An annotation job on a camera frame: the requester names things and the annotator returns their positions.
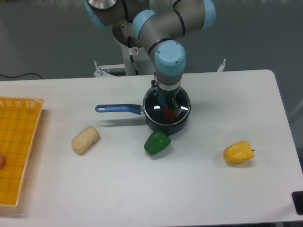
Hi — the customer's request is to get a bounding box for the black device at table edge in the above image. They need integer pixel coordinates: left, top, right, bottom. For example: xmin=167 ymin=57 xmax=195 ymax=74
xmin=292 ymin=191 xmax=303 ymax=215

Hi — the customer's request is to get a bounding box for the black floor cable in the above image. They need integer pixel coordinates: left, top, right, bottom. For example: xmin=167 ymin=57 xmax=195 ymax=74
xmin=0 ymin=72 xmax=44 ymax=80

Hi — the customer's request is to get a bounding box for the beige bread loaf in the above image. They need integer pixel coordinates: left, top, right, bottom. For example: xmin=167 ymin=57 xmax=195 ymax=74
xmin=71 ymin=126 xmax=99 ymax=155

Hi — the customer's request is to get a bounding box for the green bell pepper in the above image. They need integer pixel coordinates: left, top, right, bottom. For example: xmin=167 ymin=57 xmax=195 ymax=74
xmin=144 ymin=130 xmax=171 ymax=156

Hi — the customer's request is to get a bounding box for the dark blue saucepan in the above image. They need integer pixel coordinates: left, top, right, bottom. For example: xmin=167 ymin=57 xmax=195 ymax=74
xmin=95 ymin=87 xmax=191 ymax=135

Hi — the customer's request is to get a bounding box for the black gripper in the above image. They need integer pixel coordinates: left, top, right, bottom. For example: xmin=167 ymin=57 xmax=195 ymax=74
xmin=151 ymin=79 xmax=186 ymax=120

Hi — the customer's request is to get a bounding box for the glass pot lid blue knob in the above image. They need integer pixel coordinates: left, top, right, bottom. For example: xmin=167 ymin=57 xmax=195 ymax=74
xmin=143 ymin=87 xmax=191 ymax=125

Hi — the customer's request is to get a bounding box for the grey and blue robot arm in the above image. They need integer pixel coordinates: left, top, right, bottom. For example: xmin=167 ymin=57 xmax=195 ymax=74
xmin=84 ymin=0 xmax=216 ymax=121

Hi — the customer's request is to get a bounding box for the yellow wicker basket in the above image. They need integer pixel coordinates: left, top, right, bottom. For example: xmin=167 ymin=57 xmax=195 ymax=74
xmin=0 ymin=96 xmax=44 ymax=207

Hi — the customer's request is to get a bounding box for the orange round fruit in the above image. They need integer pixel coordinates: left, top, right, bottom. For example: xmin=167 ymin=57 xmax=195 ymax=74
xmin=0 ymin=152 xmax=5 ymax=168

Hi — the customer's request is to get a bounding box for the yellow bell pepper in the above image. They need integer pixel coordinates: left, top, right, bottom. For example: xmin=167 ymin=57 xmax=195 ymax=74
xmin=223 ymin=140 xmax=254 ymax=164

